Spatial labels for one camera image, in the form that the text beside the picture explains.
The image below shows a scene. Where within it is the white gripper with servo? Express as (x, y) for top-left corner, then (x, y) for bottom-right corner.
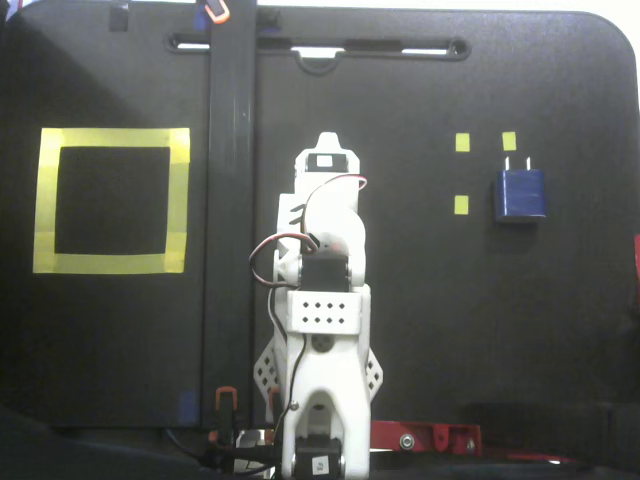
(293, 132), (363, 195)

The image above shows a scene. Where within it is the blue and white power adapter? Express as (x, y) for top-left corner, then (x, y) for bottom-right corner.
(494, 155), (548, 225)

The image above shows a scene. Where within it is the long black table strip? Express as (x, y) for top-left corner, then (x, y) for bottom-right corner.
(201, 0), (260, 430)

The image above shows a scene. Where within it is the yellow tape square outline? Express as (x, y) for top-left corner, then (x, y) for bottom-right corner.
(32, 127), (192, 275)

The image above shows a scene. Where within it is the black table carry handle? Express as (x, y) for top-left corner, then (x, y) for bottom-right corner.
(163, 31), (472, 75)

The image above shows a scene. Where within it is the red white black servo wire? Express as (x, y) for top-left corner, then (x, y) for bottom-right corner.
(248, 174), (370, 301)

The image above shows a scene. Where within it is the red triangular corner bracket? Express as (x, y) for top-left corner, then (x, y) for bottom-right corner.
(368, 419), (484, 457)

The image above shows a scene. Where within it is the black power cable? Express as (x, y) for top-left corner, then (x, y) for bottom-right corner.
(163, 427), (236, 472)

